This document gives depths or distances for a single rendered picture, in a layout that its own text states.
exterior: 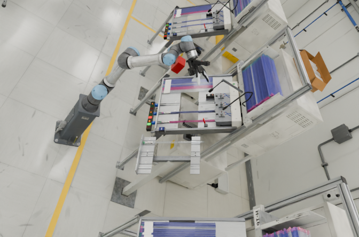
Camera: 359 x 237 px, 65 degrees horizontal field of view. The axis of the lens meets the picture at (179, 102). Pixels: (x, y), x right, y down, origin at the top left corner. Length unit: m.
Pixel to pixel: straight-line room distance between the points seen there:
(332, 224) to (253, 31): 2.35
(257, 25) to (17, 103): 2.66
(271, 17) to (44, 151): 2.73
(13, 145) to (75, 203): 0.72
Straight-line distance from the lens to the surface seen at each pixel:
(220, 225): 2.04
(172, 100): 2.72
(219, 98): 2.59
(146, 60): 1.98
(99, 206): 2.83
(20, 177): 2.72
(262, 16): 3.45
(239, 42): 3.61
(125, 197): 2.95
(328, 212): 1.87
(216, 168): 2.97
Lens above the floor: 2.51
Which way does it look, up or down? 38 degrees down
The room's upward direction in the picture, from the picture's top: 48 degrees clockwise
